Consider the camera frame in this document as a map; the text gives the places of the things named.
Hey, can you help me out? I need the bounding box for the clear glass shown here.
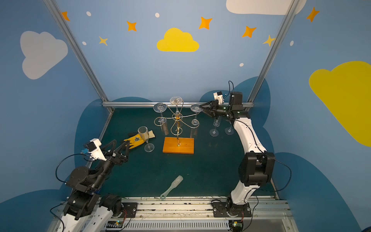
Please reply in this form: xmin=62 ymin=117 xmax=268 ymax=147
xmin=138 ymin=126 xmax=155 ymax=153
xmin=153 ymin=102 xmax=169 ymax=135
xmin=209 ymin=116 xmax=222 ymax=137
xmin=170 ymin=96 xmax=184 ymax=112
xmin=190 ymin=104 xmax=203 ymax=139
xmin=225 ymin=125 xmax=234 ymax=135

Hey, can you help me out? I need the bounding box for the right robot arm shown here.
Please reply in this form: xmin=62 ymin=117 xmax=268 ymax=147
xmin=201 ymin=91 xmax=275 ymax=217

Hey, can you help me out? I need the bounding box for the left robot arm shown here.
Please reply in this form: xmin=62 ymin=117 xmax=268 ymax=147
xmin=56 ymin=139 xmax=138 ymax=232

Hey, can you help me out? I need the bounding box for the orange wooden rack base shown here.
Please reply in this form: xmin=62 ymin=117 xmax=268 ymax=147
xmin=163 ymin=137 xmax=194 ymax=155

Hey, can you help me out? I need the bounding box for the yellow work glove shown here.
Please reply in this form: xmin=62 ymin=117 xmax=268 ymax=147
xmin=122 ymin=132 xmax=154 ymax=150

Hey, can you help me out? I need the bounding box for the clear glass top back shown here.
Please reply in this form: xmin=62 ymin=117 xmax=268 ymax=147
xmin=170 ymin=96 xmax=184 ymax=112

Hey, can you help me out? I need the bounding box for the back horizontal aluminium bar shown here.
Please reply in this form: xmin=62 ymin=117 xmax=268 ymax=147
xmin=102 ymin=101 xmax=255 ymax=108

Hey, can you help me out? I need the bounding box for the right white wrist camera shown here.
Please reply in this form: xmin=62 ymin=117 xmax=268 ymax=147
xmin=213 ymin=91 xmax=224 ymax=105

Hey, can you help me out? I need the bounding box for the gold wire glass rack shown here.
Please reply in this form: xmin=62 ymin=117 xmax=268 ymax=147
xmin=167 ymin=106 xmax=195 ymax=138

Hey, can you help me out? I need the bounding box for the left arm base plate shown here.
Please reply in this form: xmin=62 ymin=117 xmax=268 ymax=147
xmin=114 ymin=202 xmax=138 ymax=218

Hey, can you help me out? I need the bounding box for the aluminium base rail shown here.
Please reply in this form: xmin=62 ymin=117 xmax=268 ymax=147
xmin=48 ymin=196 xmax=299 ymax=232

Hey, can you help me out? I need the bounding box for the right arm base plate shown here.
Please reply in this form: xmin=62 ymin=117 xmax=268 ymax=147
xmin=211 ymin=201 xmax=252 ymax=218

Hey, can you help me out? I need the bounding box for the right aluminium post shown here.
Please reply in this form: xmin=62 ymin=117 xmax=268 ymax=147
xmin=243 ymin=0 xmax=300 ymax=110

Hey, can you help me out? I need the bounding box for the aluminium post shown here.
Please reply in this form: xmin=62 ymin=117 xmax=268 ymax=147
xmin=44 ymin=0 xmax=109 ymax=102
xmin=243 ymin=0 xmax=300 ymax=110

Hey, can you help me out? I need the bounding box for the left aluminium post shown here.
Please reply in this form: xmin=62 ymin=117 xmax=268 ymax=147
xmin=44 ymin=0 xmax=109 ymax=102

